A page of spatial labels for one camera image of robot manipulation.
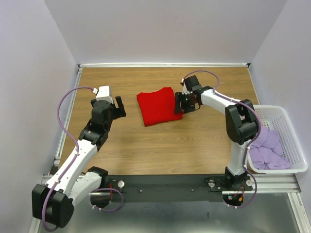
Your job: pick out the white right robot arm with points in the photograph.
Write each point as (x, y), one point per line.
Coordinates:
(242, 126)

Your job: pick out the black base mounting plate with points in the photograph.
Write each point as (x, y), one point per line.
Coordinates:
(175, 188)

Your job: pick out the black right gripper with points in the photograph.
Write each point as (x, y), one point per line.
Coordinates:
(179, 97)

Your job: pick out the lavender t-shirt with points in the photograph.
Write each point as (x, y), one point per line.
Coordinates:
(266, 151)

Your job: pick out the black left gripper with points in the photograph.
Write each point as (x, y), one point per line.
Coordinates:
(119, 111)

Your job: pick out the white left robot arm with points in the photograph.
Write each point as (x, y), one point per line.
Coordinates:
(53, 202)

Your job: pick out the red t-shirt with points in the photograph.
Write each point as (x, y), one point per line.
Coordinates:
(158, 107)

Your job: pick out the white plastic laundry basket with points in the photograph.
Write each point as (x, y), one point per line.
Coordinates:
(276, 118)

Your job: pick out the aluminium frame rail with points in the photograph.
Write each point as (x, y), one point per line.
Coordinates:
(277, 183)

